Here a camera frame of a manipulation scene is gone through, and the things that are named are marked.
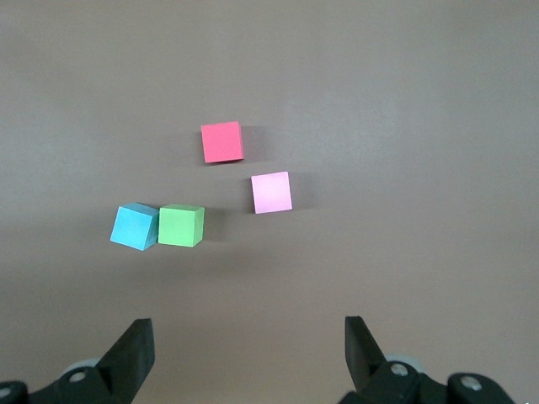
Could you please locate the pink foam cube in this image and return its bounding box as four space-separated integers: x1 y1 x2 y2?
250 171 293 215

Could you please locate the green foam cube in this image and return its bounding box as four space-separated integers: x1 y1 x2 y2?
157 203 205 247

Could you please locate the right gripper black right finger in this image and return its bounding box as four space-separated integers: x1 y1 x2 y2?
339 315 517 404

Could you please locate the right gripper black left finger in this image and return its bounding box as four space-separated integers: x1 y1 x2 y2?
0 318 156 404

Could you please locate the blue foam cube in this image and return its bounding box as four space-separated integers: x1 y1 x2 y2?
109 202 160 253

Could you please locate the red foam cube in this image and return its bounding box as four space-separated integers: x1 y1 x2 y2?
200 120 245 164

